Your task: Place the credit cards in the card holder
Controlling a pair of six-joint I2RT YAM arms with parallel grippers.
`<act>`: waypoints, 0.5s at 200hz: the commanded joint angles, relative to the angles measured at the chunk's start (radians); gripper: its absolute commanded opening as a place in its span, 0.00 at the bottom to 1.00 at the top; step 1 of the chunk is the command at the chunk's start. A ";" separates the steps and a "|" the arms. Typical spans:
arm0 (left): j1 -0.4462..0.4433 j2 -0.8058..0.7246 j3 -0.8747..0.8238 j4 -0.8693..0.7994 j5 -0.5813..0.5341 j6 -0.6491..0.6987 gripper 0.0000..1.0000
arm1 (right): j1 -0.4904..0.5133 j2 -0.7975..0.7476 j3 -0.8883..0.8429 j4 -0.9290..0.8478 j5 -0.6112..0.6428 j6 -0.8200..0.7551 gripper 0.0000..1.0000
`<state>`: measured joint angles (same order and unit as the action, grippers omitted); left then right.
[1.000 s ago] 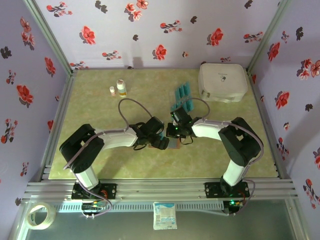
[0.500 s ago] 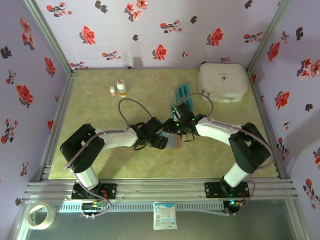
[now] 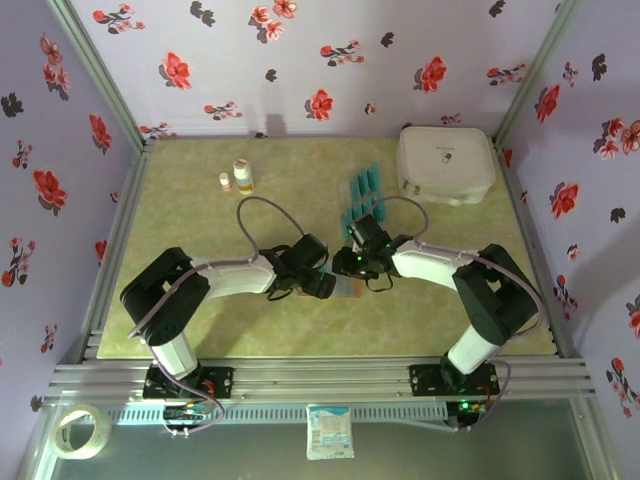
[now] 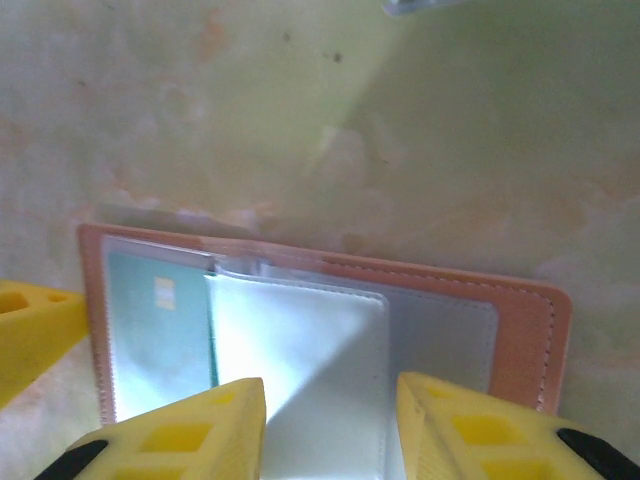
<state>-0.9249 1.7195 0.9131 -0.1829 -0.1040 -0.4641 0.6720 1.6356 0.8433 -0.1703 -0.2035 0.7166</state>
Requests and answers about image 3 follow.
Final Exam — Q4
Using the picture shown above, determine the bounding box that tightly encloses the brown card holder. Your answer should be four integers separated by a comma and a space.
298, 277, 365, 301

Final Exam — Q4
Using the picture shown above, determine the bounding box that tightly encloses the large white pill bottle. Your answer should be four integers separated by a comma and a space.
232, 158, 255, 195

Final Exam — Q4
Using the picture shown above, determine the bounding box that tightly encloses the white zip case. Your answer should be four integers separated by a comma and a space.
395, 125, 496, 207

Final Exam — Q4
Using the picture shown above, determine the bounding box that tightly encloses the white blue-printed packet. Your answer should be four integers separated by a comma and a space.
305, 403, 356, 460

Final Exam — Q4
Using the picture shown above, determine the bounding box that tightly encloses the clear tape roll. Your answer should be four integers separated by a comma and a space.
52, 403, 112, 460

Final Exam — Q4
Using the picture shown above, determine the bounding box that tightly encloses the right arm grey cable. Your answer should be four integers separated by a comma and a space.
369, 195, 544, 432

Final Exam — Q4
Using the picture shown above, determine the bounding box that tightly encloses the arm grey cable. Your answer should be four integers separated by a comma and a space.
127, 196, 307, 436
369, 195, 544, 432

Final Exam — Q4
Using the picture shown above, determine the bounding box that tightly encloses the left arm grey cable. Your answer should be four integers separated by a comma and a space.
127, 196, 307, 436

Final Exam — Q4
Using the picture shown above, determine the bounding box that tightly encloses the aluminium front rail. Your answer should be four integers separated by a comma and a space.
43, 357, 597, 406

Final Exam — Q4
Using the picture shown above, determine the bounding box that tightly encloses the slotted cable duct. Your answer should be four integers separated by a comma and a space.
107, 403, 449, 424

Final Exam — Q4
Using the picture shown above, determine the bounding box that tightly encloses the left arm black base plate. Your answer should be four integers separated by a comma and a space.
143, 367, 235, 400

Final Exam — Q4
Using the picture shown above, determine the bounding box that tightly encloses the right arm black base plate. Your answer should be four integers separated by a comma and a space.
408, 363, 500, 397

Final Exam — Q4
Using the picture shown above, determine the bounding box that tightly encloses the aluminium side rail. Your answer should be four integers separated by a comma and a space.
492, 139, 581, 359
74, 139, 156, 364

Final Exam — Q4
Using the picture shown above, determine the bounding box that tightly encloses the aluminium frame post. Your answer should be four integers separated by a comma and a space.
492, 0, 589, 146
47, 0, 156, 151

